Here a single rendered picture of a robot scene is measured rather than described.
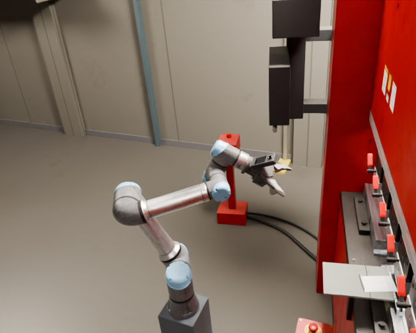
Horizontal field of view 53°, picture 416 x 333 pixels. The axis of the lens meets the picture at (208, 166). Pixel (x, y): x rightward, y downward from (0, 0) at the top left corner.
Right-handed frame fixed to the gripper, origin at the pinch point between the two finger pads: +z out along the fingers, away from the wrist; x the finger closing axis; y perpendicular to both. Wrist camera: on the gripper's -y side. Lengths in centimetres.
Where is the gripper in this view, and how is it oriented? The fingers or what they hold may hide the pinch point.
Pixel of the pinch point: (289, 182)
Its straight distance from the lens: 177.5
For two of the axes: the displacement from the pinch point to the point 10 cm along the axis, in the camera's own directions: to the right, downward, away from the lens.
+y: -3.5, 5.1, 7.9
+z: 8.9, 4.5, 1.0
